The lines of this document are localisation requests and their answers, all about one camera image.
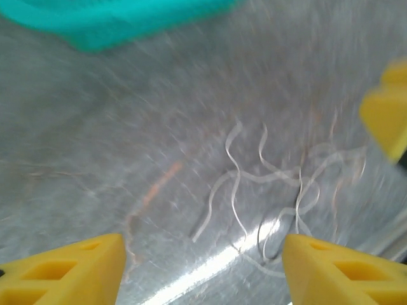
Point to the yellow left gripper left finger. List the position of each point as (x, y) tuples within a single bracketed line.
[(63, 279)]

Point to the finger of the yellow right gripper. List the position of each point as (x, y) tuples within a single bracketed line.
[(391, 117)]

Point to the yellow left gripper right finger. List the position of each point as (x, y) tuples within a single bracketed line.
[(343, 279)]

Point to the teal perforated plastic basket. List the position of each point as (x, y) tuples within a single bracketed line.
[(95, 25)]

